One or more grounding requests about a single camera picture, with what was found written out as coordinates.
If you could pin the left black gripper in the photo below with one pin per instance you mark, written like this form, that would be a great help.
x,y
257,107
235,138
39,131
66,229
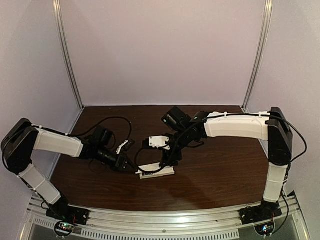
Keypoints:
x,y
121,162

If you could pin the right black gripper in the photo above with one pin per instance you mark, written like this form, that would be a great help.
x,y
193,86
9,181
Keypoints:
x,y
173,152

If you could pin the white remote control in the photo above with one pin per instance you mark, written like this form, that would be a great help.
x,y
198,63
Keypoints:
x,y
167,171

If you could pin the white battery cover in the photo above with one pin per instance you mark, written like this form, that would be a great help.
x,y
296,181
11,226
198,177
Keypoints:
x,y
150,167

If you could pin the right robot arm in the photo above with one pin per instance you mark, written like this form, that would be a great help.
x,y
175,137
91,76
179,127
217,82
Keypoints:
x,y
270,126

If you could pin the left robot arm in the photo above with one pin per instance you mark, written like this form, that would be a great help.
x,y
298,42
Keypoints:
x,y
25,138

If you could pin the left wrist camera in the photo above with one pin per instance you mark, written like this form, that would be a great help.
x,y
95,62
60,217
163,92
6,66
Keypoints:
x,y
125,146

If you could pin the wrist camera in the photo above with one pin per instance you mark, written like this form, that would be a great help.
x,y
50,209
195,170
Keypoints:
x,y
125,146
157,142

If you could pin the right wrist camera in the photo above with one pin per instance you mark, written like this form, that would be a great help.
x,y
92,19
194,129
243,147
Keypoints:
x,y
157,142

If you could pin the front aluminium rail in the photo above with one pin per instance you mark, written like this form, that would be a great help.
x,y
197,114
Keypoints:
x,y
206,224

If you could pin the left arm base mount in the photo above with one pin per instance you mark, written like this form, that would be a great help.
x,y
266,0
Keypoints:
x,y
69,217

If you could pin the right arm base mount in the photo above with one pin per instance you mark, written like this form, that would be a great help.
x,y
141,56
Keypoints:
x,y
265,211

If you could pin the left aluminium frame post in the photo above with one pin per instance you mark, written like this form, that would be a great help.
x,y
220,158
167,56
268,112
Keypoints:
x,y
65,53

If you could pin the aluminium frame post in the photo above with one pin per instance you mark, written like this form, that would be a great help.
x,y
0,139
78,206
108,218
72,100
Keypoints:
x,y
263,36
65,53

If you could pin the right aluminium frame post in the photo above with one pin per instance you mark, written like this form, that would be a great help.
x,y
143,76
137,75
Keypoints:
x,y
263,36

